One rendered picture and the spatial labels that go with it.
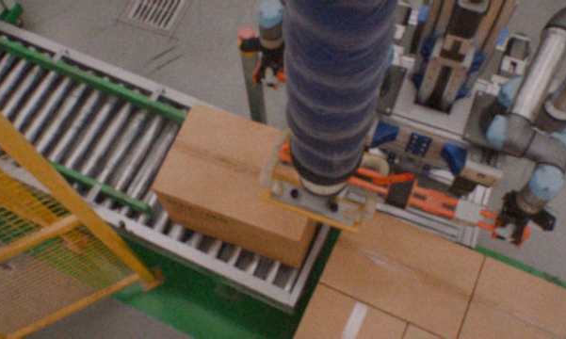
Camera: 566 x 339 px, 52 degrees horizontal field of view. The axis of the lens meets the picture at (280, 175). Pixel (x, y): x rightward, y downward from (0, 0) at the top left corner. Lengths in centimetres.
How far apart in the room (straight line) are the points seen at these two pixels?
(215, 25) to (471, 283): 222
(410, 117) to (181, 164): 91
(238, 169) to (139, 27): 187
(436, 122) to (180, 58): 186
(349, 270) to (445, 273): 40
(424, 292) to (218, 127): 108
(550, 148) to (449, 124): 77
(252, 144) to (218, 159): 15
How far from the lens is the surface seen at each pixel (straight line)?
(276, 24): 177
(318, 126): 142
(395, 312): 249
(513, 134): 165
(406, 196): 185
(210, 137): 229
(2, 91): 321
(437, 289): 254
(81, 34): 398
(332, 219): 193
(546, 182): 159
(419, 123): 234
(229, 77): 356
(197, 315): 305
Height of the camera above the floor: 296
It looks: 66 degrees down
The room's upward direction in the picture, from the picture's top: 5 degrees counter-clockwise
